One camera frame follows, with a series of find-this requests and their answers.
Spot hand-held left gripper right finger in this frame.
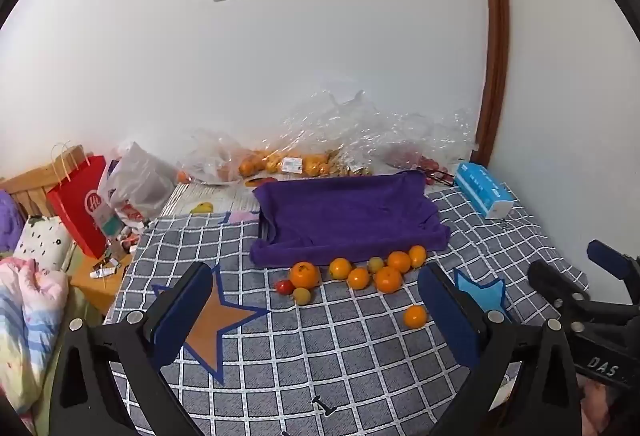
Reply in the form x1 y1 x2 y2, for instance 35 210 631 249
417 262 583 436

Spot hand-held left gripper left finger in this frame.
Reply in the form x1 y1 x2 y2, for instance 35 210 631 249
47 261 221 436

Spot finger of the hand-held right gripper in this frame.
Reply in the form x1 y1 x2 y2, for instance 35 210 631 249
528 259 590 333
587 239 640 305

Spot large orange tangerine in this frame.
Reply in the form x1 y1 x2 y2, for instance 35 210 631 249
374 266 404 294
289 261 321 290

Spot purple towel lined tray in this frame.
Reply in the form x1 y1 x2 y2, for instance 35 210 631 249
249 169 452 269

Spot wooden nightstand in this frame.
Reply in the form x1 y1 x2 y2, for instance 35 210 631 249
69 236 136 317

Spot clutter of small bottles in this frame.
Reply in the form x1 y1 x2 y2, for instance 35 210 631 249
89 225 142 280

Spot blue tissue pack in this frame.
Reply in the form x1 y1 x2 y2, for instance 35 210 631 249
454 162 519 220

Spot white striped cloth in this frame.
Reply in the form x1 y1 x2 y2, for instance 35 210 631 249
160 181 264 220

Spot grey checked bedsheet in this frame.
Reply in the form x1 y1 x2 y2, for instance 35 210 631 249
102 176 592 436

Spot black eyeglasses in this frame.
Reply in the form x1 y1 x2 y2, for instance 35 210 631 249
424 169 459 187

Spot white plastic bag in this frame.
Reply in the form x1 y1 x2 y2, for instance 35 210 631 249
97 141 176 237

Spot red paper bag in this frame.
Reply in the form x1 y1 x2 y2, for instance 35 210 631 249
46 142 114 260

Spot pastel striped blanket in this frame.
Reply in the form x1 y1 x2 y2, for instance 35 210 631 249
0 258 71 418

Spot white dotted pillow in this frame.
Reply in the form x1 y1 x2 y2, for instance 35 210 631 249
12 215 76 272

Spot bagged red cherry tomatoes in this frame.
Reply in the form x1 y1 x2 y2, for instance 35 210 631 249
386 142 452 173

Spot clear plastic bag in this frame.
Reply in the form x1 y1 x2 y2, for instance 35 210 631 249
240 88 387 179
176 128 256 187
380 107 479 173

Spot pile of bagged oranges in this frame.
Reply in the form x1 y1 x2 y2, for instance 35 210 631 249
217 149 334 181

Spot bagged golden brown fruit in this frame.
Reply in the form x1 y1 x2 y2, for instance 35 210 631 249
327 148 374 177

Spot purple cloth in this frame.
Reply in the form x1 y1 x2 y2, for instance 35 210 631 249
0 189 26 258

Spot wooden headboard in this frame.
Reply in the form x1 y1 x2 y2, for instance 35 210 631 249
0 145 86 220

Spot brown wooden door frame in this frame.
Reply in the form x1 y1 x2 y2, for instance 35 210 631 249
473 0 511 167

